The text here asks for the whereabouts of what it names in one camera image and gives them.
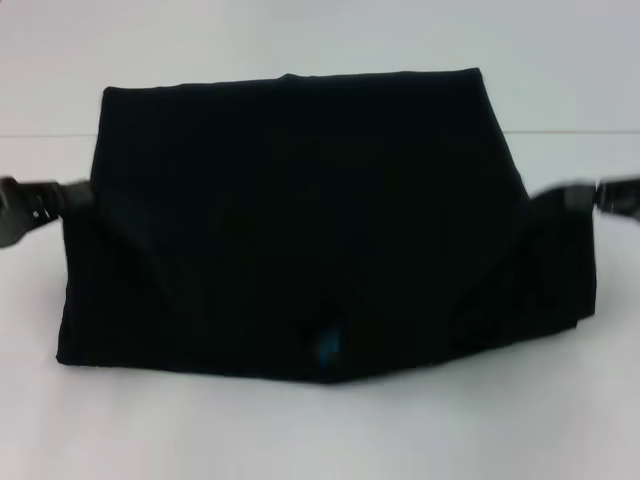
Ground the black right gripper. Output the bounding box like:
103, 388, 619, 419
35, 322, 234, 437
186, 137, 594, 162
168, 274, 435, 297
548, 173, 640, 225

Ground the black shirt with FREE print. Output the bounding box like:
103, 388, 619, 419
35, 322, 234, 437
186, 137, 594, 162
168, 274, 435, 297
54, 67, 600, 387

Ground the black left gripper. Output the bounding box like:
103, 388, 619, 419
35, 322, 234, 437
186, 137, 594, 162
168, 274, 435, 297
0, 174, 97, 251

